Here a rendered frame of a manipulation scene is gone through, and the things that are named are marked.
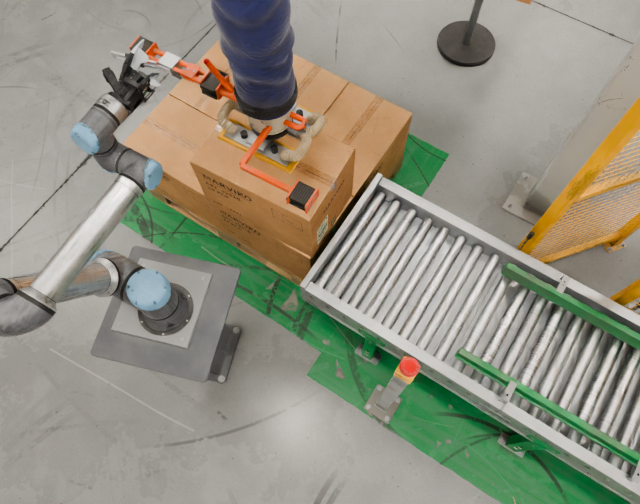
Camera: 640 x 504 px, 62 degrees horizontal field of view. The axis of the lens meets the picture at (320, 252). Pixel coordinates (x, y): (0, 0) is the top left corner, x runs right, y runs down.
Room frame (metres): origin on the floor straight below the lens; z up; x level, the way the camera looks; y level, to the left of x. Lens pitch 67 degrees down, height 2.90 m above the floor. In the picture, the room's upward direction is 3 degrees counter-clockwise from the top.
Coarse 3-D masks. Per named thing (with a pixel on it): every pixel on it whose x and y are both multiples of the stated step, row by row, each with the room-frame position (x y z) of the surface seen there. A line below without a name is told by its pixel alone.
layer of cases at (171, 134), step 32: (224, 64) 2.16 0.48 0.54; (192, 96) 1.94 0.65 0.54; (224, 96) 1.93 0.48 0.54; (320, 96) 1.90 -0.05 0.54; (352, 96) 1.89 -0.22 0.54; (160, 128) 1.74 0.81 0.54; (192, 128) 1.73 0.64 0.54; (352, 128) 1.68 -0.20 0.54; (384, 128) 1.67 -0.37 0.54; (160, 160) 1.54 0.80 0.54; (384, 160) 1.53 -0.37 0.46; (160, 192) 1.57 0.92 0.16; (192, 192) 1.38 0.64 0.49; (352, 192) 1.30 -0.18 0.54; (224, 224) 1.28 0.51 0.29; (288, 256) 1.03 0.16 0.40
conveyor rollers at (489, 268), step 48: (432, 240) 1.02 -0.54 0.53; (336, 288) 0.80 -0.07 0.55; (384, 288) 0.78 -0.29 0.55; (432, 288) 0.77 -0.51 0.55; (480, 288) 0.76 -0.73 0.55; (432, 336) 0.55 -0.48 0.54; (480, 336) 0.54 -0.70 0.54; (528, 336) 0.53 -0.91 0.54; (576, 336) 0.52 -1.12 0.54; (528, 384) 0.32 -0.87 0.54; (576, 384) 0.31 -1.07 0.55; (624, 384) 0.30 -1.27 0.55; (576, 432) 0.12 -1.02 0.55; (624, 432) 0.11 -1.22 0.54
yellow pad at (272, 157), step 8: (232, 120) 1.33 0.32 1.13; (240, 128) 1.29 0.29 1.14; (248, 128) 1.29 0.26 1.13; (224, 136) 1.25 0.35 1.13; (232, 136) 1.25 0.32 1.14; (240, 136) 1.25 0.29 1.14; (248, 136) 1.25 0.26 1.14; (232, 144) 1.22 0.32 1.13; (240, 144) 1.21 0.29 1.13; (248, 144) 1.21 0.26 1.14; (272, 144) 1.20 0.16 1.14; (280, 144) 1.20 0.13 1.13; (256, 152) 1.17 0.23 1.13; (264, 152) 1.17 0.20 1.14; (272, 152) 1.16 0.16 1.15; (280, 152) 1.16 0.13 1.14; (264, 160) 1.14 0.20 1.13; (272, 160) 1.13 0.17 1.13; (280, 160) 1.13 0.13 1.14; (280, 168) 1.10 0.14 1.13; (288, 168) 1.09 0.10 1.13
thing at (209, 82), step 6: (210, 72) 1.46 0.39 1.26; (222, 72) 1.45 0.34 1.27; (204, 78) 1.43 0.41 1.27; (210, 78) 1.44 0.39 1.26; (216, 78) 1.43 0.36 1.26; (228, 78) 1.43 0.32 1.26; (204, 84) 1.41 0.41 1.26; (210, 84) 1.41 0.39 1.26; (216, 84) 1.41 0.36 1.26; (204, 90) 1.40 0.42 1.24; (210, 90) 1.37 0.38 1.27; (216, 90) 1.37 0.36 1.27; (210, 96) 1.38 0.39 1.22; (216, 96) 1.37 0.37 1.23
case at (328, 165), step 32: (192, 160) 1.27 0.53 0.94; (224, 160) 1.27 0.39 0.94; (256, 160) 1.26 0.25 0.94; (320, 160) 1.24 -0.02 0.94; (352, 160) 1.27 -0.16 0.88; (224, 192) 1.19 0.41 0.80; (256, 192) 1.10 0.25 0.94; (320, 192) 1.09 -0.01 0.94; (256, 224) 1.12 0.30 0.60; (288, 224) 1.02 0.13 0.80; (320, 224) 1.02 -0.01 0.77
